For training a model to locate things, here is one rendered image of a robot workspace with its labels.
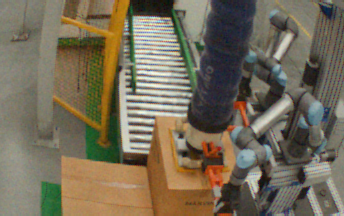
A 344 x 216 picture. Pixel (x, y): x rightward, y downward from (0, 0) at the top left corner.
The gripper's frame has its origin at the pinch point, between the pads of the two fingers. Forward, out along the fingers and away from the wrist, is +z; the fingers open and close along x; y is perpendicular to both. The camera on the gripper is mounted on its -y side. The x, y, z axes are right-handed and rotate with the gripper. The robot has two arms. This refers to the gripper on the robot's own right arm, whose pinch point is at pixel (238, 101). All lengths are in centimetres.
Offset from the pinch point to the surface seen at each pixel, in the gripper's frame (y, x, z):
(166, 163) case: 40, -45, 13
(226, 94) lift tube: 40, -24, -30
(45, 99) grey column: -76, -127, 62
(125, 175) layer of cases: 11, -60, 53
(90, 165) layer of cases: 5, -84, 53
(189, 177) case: 51, -34, 13
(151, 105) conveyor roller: -64, -37, 52
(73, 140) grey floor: -82, -98, 107
